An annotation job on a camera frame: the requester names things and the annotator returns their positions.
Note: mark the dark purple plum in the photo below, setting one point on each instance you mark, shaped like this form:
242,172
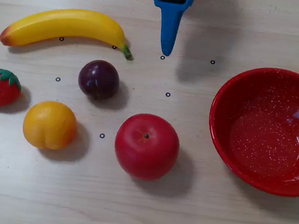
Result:
98,79

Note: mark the yellow banana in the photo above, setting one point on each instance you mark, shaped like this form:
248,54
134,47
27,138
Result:
64,25

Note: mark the orange yellow round fruit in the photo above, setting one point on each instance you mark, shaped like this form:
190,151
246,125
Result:
50,125

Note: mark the red apple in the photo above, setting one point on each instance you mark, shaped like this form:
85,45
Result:
146,147

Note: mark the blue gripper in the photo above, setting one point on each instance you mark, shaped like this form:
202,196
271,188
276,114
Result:
173,10

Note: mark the red speckled bowl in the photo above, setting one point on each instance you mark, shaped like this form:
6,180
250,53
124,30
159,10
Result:
266,130

